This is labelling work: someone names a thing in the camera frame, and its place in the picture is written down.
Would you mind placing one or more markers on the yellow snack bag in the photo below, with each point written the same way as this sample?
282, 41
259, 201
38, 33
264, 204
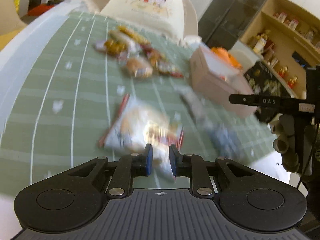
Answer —
121, 29

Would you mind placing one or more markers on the pink storage box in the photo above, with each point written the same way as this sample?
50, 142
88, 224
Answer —
216, 80

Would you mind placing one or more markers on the black gift box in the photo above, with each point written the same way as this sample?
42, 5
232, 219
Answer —
264, 81

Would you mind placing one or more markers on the clear nut snack packet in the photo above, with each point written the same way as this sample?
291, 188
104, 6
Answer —
111, 47

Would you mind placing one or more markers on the red snack bag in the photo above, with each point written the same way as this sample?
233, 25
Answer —
160, 62

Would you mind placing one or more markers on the wooden shelf with items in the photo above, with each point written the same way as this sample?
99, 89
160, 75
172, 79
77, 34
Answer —
294, 32

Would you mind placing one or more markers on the round cake packet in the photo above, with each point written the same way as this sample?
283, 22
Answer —
139, 67

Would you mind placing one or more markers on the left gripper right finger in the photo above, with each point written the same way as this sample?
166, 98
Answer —
193, 167

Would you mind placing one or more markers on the cream cartoon food cover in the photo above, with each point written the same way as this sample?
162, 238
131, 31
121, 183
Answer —
174, 19

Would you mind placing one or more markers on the orange bag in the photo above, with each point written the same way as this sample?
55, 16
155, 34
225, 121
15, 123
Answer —
224, 55

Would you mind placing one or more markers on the beige biscuit packet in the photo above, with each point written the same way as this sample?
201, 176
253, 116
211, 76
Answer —
193, 104

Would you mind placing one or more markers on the blue silver snack packet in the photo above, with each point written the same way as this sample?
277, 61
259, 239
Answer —
225, 141

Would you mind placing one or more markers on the white rice cracker bag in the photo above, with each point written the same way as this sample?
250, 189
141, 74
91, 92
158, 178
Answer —
138, 124

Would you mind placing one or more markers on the gloved right hand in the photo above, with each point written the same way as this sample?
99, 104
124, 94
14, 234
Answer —
294, 150

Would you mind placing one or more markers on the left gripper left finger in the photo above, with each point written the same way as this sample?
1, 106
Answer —
126, 169

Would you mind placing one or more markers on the green checked tablecloth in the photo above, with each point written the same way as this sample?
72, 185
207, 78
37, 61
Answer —
59, 95

